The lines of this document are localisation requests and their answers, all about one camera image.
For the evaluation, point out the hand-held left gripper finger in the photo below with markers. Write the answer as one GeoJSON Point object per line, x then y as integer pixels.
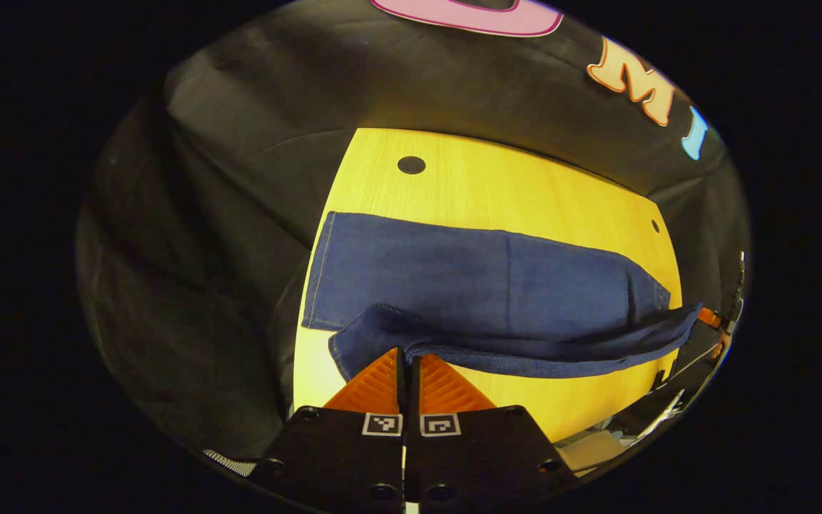
{"type": "Point", "coordinates": [414, 385]}
{"type": "Point", "coordinates": [400, 385]}

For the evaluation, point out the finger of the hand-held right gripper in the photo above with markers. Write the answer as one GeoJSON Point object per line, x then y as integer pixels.
{"type": "Point", "coordinates": [714, 319]}

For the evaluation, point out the blue jeans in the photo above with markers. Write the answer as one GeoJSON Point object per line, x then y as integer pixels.
{"type": "Point", "coordinates": [489, 285]}

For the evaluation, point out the black backdrop cloth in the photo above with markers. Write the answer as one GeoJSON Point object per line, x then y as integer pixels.
{"type": "Point", "coordinates": [225, 250]}

